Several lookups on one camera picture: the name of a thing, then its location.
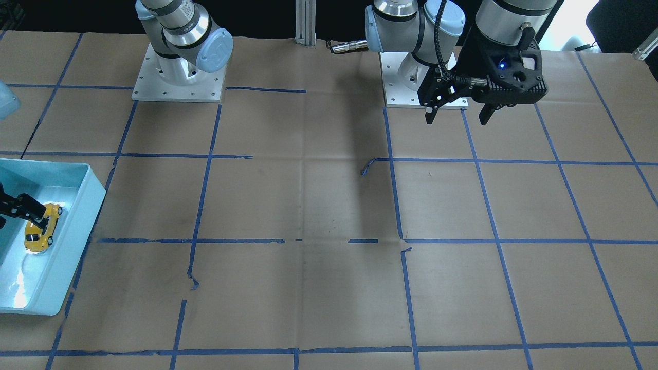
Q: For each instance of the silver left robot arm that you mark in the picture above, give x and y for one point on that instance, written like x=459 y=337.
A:
x=503 y=22

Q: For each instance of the yellow beetle toy car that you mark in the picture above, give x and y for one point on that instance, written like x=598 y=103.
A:
x=42 y=228

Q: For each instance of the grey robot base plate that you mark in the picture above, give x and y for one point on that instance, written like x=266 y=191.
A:
x=176 y=80

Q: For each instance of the light blue plastic bin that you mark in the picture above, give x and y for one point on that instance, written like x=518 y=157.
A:
x=36 y=282

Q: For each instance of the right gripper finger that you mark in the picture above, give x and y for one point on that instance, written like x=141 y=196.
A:
x=25 y=207

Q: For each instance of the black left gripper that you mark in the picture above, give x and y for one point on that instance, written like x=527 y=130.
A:
x=474 y=59

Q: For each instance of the aluminium frame post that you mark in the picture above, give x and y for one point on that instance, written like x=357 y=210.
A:
x=305 y=19

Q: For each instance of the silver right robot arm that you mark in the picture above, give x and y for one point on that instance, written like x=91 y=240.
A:
x=189 y=52

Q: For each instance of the brown paper table cover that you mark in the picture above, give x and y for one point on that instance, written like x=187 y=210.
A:
x=304 y=224

